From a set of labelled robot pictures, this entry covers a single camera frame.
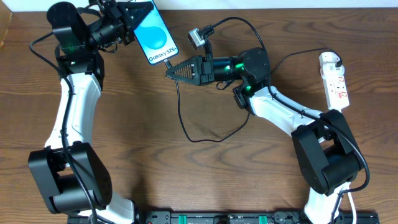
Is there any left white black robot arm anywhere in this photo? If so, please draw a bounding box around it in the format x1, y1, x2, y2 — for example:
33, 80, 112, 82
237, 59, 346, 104
28, 1, 154, 223

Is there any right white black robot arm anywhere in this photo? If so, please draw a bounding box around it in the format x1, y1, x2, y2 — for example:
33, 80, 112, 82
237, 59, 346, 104
166, 48, 369, 223

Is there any black USB charging cable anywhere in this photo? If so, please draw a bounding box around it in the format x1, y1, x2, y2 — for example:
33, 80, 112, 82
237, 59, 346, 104
164, 47, 344, 144

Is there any blue screen Galaxy smartphone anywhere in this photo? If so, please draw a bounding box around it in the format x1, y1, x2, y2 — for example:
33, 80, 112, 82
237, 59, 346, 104
134, 0, 179, 65

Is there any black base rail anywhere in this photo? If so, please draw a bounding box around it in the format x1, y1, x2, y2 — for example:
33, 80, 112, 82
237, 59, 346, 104
67, 211, 381, 224

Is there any white charger plug adapter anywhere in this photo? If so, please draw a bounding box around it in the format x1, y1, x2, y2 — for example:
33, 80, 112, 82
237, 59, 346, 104
320, 63, 345, 79

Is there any white power strip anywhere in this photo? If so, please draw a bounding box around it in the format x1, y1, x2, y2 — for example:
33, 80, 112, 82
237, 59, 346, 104
319, 52, 349, 112

